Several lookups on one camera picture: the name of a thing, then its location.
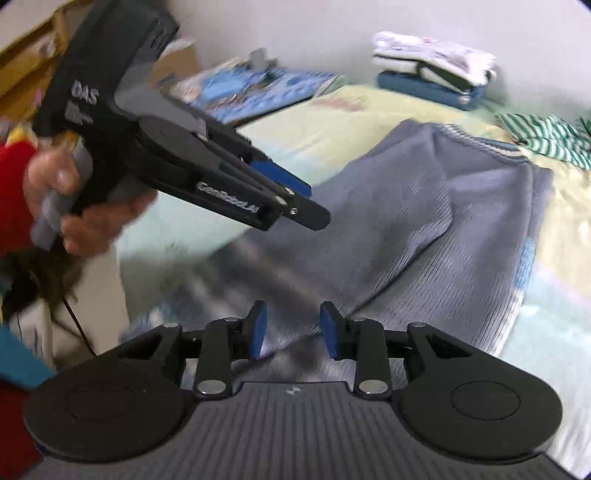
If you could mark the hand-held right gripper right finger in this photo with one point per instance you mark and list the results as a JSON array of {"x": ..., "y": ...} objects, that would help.
[{"x": 328, "y": 330}]

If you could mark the cardboard box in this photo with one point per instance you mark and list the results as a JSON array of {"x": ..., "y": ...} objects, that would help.
[{"x": 180, "y": 64}]

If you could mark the blue folded garment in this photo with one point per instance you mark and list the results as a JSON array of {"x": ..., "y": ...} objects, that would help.
[{"x": 415, "y": 87}]

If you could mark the person's red and blue garment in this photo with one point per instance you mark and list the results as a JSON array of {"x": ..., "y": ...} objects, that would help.
[{"x": 18, "y": 415}]

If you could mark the grey knit sweater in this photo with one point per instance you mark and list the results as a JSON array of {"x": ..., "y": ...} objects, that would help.
[{"x": 415, "y": 221}]

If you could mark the blue patterned cloth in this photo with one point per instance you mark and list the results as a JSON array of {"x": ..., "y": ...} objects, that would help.
[{"x": 286, "y": 92}]

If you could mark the yellow printed bed sheet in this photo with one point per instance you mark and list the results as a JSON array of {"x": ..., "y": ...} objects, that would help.
[{"x": 323, "y": 124}]

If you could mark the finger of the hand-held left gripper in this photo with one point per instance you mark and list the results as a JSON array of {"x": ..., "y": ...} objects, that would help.
[
  {"x": 309, "y": 217},
  {"x": 281, "y": 177}
]

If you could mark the white folded shirt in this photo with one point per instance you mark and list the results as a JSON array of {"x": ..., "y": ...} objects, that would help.
[{"x": 438, "y": 53}]

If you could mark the large blue case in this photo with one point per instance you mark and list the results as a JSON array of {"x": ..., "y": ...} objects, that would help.
[{"x": 221, "y": 87}]

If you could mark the green white striped shirt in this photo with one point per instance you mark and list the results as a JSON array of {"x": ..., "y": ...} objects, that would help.
[{"x": 545, "y": 138}]

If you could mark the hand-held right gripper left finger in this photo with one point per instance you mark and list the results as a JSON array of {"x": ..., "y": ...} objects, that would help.
[{"x": 258, "y": 330}]

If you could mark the person's left hand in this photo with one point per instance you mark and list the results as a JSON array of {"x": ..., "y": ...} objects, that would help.
[{"x": 106, "y": 221}]

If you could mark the grey phone stand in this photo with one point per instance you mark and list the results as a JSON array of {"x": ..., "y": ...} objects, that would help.
[{"x": 261, "y": 60}]

